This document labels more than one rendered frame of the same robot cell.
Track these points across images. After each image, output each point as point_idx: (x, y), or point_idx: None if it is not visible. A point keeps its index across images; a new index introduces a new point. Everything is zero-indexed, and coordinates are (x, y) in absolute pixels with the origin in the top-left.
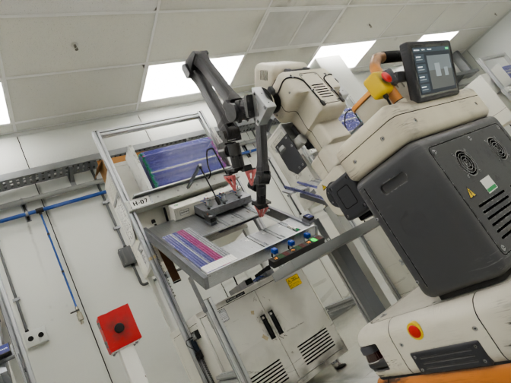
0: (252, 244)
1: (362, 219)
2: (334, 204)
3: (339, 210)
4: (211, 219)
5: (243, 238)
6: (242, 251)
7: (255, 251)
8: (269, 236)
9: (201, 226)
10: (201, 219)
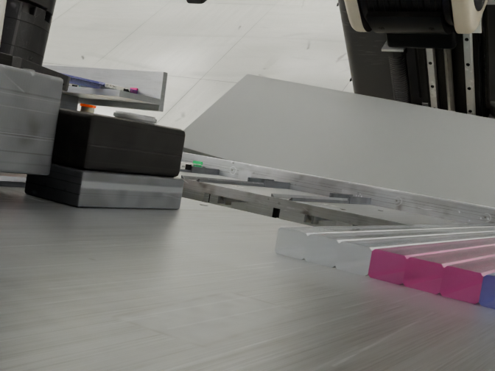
0: (356, 207)
1: (457, 43)
2: (477, 4)
3: (476, 19)
4: (180, 145)
5: (311, 204)
6: (437, 221)
7: (435, 197)
8: (264, 188)
9: (203, 225)
10: (6, 204)
